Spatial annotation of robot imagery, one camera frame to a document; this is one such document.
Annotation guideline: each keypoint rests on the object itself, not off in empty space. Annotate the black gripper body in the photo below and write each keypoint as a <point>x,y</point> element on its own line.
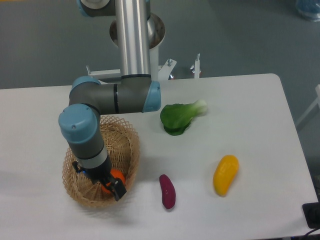
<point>101,173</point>

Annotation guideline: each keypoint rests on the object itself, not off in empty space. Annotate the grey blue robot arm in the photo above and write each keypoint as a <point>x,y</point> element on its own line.
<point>89,99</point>

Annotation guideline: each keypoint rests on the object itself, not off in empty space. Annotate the woven wicker basket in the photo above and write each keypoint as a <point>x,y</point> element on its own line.
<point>123,145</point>

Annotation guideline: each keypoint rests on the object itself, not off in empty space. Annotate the purple sweet potato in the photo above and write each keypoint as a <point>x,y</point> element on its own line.
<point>168,192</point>

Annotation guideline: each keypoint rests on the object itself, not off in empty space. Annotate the green bok choy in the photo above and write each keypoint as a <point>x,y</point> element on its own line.
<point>177,117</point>

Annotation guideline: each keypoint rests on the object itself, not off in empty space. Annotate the yellow mango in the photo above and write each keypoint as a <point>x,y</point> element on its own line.
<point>225,174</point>

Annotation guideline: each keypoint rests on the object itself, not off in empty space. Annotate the black device at edge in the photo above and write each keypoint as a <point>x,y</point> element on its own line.
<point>312,214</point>

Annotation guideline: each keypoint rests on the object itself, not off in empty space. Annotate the white furniture leg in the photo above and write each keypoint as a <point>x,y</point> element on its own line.
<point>310,112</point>

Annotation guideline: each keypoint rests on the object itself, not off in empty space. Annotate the blue plastic bag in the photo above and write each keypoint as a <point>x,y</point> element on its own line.
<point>309,9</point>

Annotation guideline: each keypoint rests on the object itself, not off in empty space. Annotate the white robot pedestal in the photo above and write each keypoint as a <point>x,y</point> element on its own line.
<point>156,34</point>

